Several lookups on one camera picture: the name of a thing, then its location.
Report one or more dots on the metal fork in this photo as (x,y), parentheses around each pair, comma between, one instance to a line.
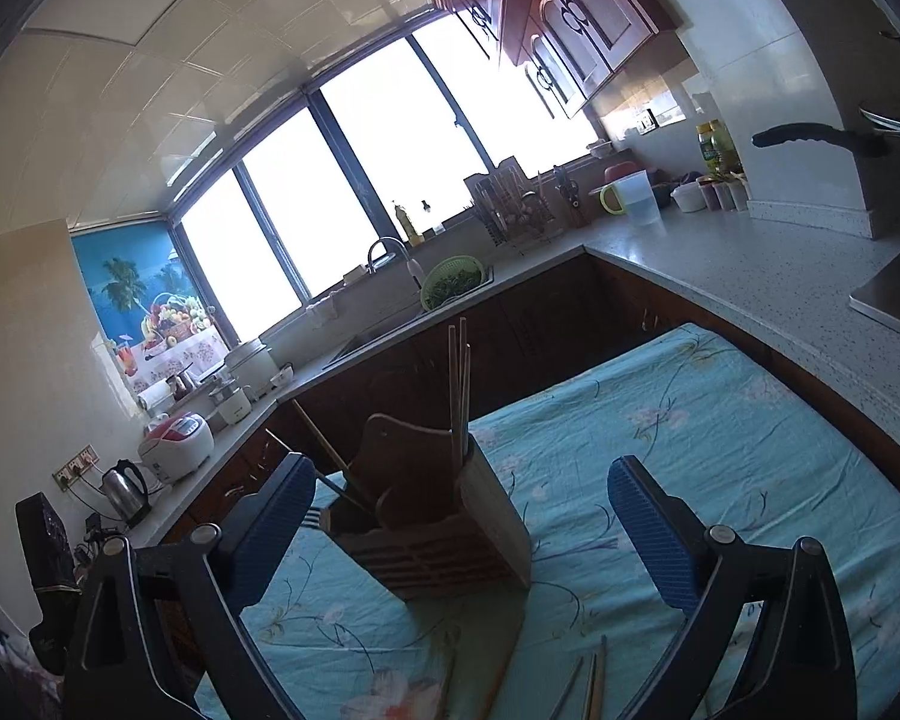
(313,517)

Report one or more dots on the green and yellow oil bottle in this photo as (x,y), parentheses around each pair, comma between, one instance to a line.
(716,146)

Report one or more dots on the white and red rice cooker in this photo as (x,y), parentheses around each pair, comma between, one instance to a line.
(176,439)

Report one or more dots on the paper towel roll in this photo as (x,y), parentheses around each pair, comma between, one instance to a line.
(154,396)

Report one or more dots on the dark chopstick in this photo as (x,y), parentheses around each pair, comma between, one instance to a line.
(345,495)

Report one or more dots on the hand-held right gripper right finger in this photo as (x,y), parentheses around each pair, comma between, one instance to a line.
(649,532)

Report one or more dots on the red lidded container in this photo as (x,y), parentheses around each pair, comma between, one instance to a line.
(621,169)

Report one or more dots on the wooden base cabinets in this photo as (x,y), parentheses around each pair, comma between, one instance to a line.
(540,315)

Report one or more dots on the green colander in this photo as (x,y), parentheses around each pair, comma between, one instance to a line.
(454,281)

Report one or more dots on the curved steel faucet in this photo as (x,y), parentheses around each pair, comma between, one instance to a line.
(414,270)

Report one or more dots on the small white cooker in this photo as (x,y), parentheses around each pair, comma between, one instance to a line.
(232,405)

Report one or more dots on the large kitchen window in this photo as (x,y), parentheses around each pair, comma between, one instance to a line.
(375,150)

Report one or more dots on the tropical print roller blind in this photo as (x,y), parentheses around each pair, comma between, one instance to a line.
(120,277)

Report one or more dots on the wall power socket strip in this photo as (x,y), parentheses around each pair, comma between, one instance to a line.
(75,469)

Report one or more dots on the steel sink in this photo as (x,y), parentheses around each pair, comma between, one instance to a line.
(390,330)

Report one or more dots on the dish drying rack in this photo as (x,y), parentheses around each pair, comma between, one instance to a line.
(506,199)

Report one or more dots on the black wok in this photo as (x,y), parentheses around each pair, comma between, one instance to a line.
(795,136)

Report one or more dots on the white cloth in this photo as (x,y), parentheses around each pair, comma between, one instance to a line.
(324,309)

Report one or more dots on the dark knife holder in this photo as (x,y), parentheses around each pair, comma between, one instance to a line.
(568,195)

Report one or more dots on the small white dish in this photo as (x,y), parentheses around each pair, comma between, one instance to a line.
(281,373)

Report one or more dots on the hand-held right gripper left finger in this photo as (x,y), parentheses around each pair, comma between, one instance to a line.
(277,532)

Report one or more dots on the gas stove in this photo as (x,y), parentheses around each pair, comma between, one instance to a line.
(892,300)

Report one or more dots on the wooden utensil holder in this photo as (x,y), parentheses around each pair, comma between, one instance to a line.
(435,547)

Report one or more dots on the white bowl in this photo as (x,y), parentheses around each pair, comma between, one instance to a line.
(688,199)

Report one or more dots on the large white cooking pot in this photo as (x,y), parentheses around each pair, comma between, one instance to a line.
(251,367)

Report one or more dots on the wooden upper cabinets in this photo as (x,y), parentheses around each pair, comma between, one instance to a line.
(570,15)

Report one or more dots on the steel electric kettle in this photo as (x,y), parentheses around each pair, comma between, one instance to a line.
(124,491)

